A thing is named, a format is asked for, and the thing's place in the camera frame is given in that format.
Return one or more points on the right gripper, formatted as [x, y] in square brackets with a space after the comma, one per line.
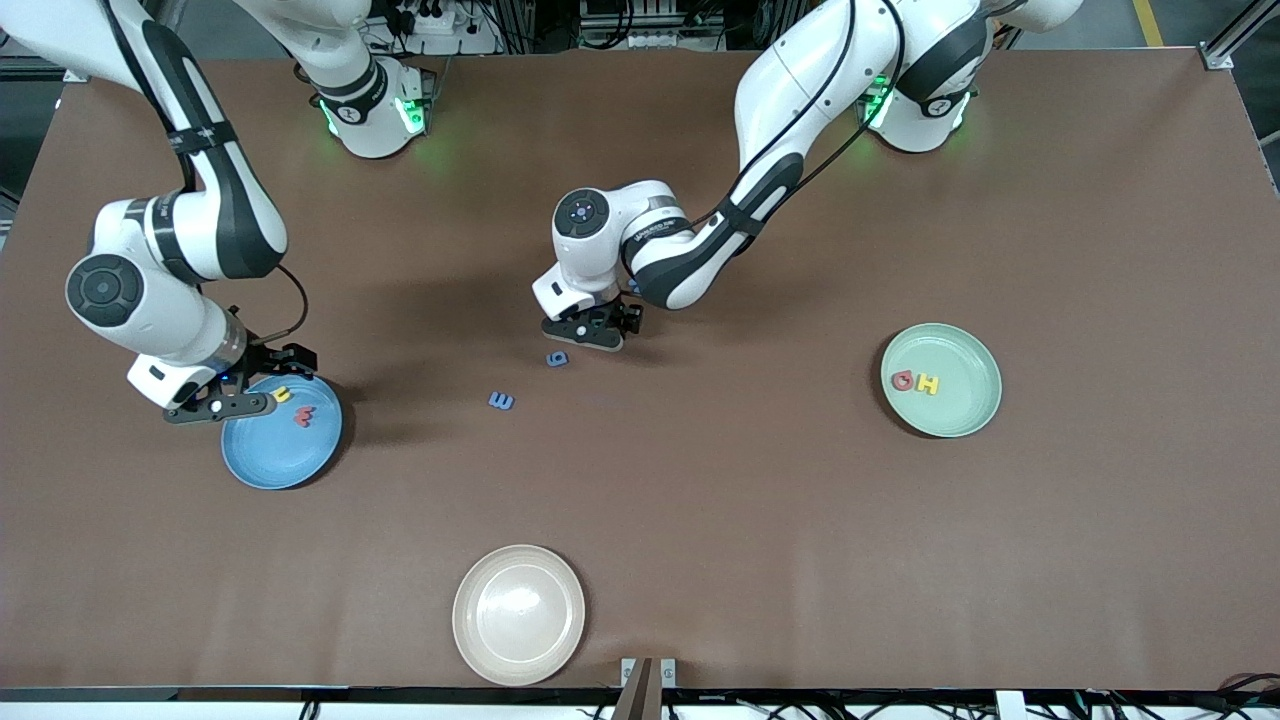
[268, 360]

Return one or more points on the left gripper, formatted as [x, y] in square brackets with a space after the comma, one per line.
[627, 316]

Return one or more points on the blue foam letter g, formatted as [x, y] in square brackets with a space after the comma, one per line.
[556, 358]

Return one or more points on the red foam letter w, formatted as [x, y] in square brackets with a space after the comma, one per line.
[303, 416]

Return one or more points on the red foam letter Q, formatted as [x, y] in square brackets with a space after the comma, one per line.
[897, 384]

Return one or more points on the yellow foam letter H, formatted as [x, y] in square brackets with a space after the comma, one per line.
[927, 383]

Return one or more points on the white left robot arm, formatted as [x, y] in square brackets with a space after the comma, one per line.
[800, 80]

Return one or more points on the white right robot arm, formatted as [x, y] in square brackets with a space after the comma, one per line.
[160, 310]

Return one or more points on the blue round plate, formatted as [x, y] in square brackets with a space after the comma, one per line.
[285, 455]

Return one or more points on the blue foam letter m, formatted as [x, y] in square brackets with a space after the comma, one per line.
[501, 400]

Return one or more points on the brown table cover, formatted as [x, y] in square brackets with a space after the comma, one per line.
[700, 520]

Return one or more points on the beige round plate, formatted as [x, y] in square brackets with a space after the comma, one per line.
[519, 615]

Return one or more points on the grey electronics rack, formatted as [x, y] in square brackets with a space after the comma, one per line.
[650, 15]

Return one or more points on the white power strip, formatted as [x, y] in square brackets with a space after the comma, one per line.
[440, 22]

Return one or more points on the pale green round plate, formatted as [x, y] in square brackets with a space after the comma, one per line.
[960, 400]

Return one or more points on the white plastic block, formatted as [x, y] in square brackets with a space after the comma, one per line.
[1010, 706]

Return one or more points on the aluminium frame profile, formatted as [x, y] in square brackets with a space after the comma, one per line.
[1218, 58]
[75, 76]

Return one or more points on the metal bracket with brown post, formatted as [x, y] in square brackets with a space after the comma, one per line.
[648, 695]

